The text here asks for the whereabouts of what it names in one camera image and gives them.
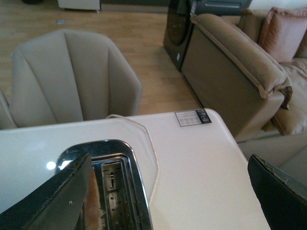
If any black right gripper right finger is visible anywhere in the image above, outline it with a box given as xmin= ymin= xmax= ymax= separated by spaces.
xmin=248 ymin=154 xmax=307 ymax=230

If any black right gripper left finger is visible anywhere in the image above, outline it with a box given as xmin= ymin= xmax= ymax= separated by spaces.
xmin=0 ymin=153 xmax=92 ymax=230

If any slice of brown bread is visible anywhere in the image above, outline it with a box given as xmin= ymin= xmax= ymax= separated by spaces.
xmin=83 ymin=168 xmax=100 ymax=230

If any white and chrome toaster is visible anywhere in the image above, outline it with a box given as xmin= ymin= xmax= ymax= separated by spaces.
xmin=56 ymin=139 xmax=153 ymax=230

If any tan sofa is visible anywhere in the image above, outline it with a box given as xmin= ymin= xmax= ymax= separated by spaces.
xmin=181 ymin=8 xmax=307 ymax=168

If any beige chair on left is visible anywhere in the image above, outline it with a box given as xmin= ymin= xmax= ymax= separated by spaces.
xmin=0 ymin=90 xmax=17 ymax=129

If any beige chair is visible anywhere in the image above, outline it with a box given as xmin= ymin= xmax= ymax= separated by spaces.
xmin=9 ymin=29 xmax=142 ymax=127
xmin=0 ymin=90 xmax=17 ymax=129

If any black and white table sticker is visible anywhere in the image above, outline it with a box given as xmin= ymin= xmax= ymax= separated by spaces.
xmin=175 ymin=109 xmax=212 ymax=127

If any beige chair on right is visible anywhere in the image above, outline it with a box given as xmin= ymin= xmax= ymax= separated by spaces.
xmin=9 ymin=29 xmax=142 ymax=127

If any pink cushion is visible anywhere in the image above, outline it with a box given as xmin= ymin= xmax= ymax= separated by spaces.
xmin=258 ymin=7 xmax=307 ymax=63

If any dark glossy cabinet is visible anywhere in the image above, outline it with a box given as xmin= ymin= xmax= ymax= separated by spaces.
xmin=163 ymin=0 xmax=251 ymax=71

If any white low cabinet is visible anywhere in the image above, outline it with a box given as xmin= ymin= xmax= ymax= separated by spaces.
xmin=58 ymin=0 xmax=101 ymax=11

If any white toaster power cable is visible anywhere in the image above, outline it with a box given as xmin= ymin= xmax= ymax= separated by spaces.
xmin=105 ymin=114 xmax=160 ymax=204

